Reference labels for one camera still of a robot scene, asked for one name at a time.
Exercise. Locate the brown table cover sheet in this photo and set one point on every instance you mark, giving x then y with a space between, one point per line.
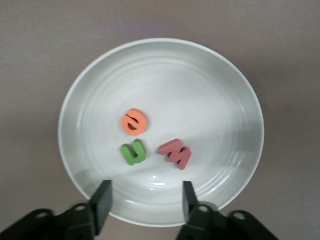
25 75

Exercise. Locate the orange foam letter e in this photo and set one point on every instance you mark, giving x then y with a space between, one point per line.
140 127

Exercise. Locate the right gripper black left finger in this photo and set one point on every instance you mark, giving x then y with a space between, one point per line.
82 222

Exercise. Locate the green foam letter u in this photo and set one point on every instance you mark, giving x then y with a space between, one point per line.
130 156

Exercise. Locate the pink-red foam letter w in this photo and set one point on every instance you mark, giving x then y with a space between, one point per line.
178 153

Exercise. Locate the beige round plate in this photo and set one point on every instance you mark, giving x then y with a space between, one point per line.
175 87

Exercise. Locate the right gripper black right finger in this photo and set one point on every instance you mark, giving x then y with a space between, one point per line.
207 225

